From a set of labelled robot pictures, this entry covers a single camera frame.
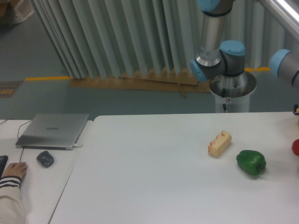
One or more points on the pale green folding curtain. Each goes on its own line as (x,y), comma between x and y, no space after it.
(110,37)

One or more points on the green bell pepper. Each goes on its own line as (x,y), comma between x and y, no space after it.
(251,162)

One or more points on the striped cream sleeve forearm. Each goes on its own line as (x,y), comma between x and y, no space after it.
(11,206)

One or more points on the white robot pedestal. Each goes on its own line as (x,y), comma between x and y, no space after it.
(232,105)

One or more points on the cardboard boxes in corner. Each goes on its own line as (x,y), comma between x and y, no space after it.
(15,11)

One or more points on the beige toy cake slice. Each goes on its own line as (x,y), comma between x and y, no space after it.
(219,144)

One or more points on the person's hand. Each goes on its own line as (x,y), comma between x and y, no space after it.
(16,169)

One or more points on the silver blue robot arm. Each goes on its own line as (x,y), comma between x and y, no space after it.
(224,62)

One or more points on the dark grey small tray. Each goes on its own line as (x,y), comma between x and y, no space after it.
(45,159)

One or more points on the black keyboard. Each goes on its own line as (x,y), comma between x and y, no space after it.
(3,162)

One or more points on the red bell pepper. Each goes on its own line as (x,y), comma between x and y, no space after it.
(295,147)

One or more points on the brown cardboard sheet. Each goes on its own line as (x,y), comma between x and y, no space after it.
(182,82)

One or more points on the silver closed laptop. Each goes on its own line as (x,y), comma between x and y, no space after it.
(53,131)

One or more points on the wooden basket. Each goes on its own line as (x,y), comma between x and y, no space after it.
(296,113)

